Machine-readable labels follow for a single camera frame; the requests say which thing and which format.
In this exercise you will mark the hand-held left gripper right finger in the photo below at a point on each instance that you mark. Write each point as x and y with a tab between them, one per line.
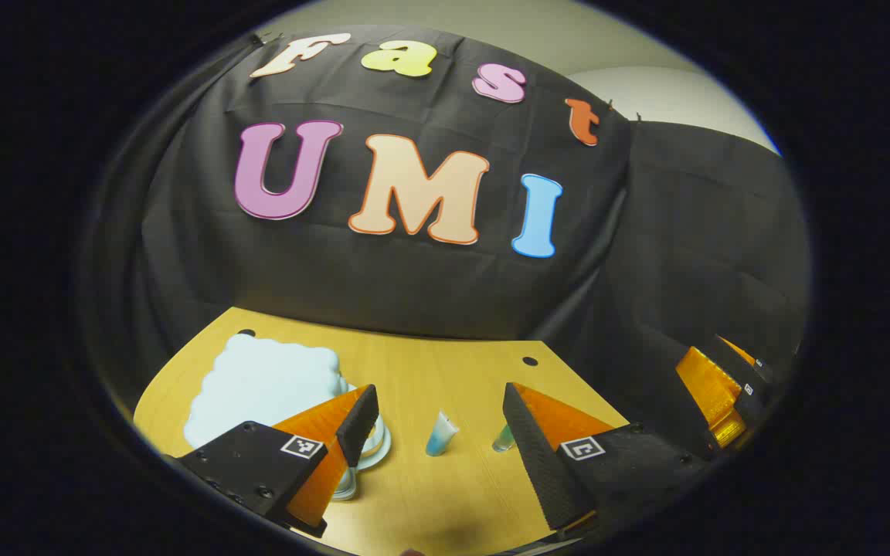
538	455

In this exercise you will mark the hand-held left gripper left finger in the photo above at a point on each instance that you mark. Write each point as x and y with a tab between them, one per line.
358	425

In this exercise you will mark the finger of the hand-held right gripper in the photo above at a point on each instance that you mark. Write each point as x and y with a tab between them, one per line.
711	394
746	367

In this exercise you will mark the light blue suitcase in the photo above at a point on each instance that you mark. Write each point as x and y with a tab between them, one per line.
259	386

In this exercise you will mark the blue green bottle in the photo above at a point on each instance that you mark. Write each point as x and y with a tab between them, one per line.
503	440

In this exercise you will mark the white and blue tube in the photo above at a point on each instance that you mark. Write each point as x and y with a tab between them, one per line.
439	436

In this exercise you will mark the black backdrop cloth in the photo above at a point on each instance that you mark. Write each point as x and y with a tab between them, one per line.
414	286

